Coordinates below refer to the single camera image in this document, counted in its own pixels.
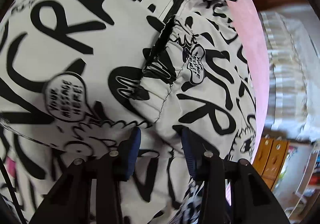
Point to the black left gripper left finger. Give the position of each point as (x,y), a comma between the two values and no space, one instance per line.
(69,199)

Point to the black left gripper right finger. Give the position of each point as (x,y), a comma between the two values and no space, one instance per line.
(233,192)

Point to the white black graffiti print garment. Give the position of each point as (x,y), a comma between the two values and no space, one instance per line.
(79,76)

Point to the orange wooden drawer cabinet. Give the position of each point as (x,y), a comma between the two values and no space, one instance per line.
(269,159)

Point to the white bookshelf with books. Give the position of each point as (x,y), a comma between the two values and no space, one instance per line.
(305,196)

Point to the white ruffled bed cover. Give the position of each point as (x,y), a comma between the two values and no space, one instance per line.
(293,103)

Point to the pink bed sheet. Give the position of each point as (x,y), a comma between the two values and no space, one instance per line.
(250,26)

